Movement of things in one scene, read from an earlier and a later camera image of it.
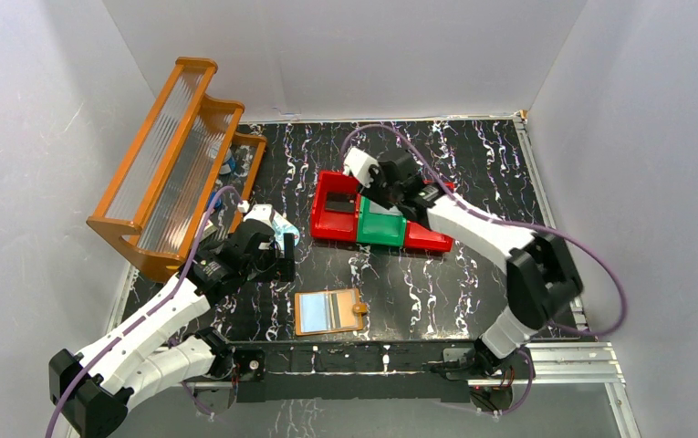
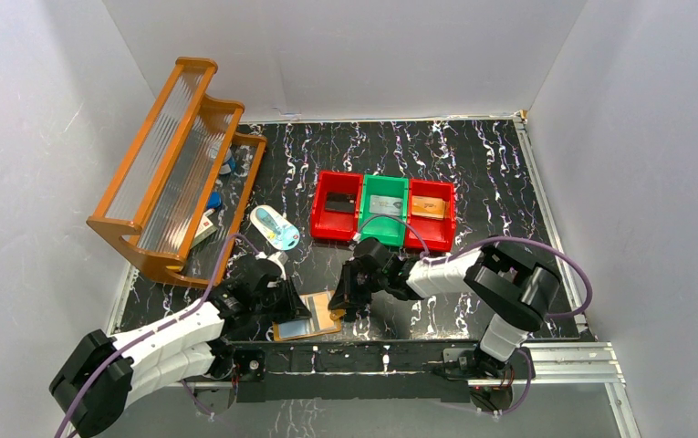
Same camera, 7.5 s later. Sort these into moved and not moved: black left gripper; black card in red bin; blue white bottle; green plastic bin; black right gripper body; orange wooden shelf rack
Moved: black left gripper; black right gripper body
Not moved: green plastic bin; orange wooden shelf rack; black card in red bin; blue white bottle
